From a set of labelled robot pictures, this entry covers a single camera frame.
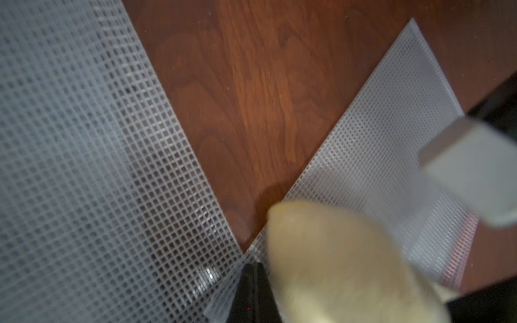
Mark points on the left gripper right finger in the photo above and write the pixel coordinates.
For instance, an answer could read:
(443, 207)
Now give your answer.
(264, 304)

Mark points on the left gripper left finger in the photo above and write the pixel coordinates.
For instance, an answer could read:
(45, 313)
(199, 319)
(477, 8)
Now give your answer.
(242, 309)

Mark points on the yellow cleaning cloth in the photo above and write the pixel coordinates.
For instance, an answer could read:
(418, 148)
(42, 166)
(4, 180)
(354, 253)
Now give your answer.
(329, 264)

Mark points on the red zipper mesh document bag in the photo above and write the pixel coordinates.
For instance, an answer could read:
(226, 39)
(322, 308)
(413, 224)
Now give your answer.
(368, 165)

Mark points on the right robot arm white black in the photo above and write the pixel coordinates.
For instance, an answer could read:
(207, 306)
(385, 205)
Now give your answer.
(495, 303)

